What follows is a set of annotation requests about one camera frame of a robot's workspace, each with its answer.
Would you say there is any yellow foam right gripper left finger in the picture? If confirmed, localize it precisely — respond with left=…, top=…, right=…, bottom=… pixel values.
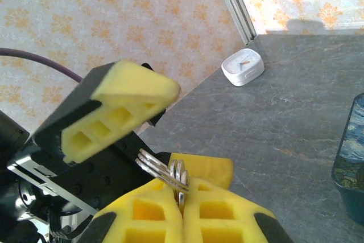
left=76, top=179, right=184, bottom=243

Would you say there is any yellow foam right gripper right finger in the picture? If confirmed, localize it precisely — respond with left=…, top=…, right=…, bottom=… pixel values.
left=183, top=177, right=293, bottom=243

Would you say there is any silver metal fork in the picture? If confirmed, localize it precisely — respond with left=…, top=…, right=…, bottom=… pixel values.
left=135, top=149, right=191, bottom=193

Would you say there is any white square alarm clock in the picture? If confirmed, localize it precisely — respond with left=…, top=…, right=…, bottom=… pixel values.
left=221, top=48, right=265, bottom=87

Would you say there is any starry night painted box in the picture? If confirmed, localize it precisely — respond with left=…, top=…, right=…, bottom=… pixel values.
left=331, top=92, right=364, bottom=225

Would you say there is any aluminium frame post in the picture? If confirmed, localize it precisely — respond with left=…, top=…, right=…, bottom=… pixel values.
left=212, top=0, right=259, bottom=45

